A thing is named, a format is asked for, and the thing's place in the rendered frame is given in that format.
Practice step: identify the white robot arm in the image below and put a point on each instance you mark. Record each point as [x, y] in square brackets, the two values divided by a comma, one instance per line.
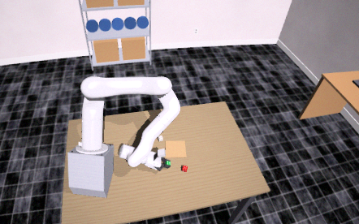
[96, 89]

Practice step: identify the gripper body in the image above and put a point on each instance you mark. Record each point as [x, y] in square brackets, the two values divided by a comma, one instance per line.
[150, 161]

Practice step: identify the peach flat mat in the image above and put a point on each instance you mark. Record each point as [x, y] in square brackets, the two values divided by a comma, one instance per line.
[175, 149]

